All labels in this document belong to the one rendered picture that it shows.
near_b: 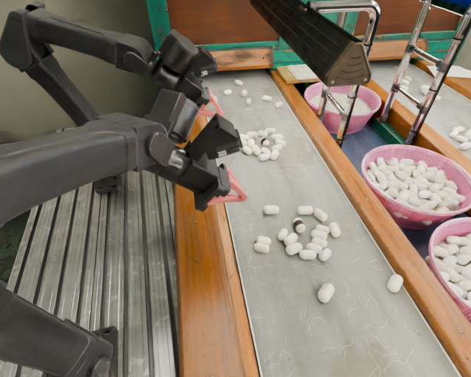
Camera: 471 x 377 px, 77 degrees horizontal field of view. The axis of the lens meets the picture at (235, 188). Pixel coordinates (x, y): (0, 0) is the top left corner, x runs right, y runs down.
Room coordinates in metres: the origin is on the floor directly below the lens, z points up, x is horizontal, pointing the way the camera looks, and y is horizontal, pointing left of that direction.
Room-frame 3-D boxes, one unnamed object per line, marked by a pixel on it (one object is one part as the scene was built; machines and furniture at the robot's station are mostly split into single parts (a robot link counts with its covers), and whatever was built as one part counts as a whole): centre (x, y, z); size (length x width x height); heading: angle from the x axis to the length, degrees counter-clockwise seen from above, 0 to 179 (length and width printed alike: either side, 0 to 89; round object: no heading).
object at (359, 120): (1.01, -0.38, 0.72); 0.27 x 0.27 x 0.10
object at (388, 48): (1.33, -0.67, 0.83); 0.30 x 0.06 x 0.07; 100
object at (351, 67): (0.79, -0.14, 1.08); 0.62 x 0.08 x 0.07; 10
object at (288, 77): (1.22, -0.35, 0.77); 0.33 x 0.15 x 0.01; 100
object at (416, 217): (0.57, -0.46, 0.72); 0.27 x 0.27 x 0.10
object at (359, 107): (1.01, -0.38, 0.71); 0.22 x 0.22 x 0.06
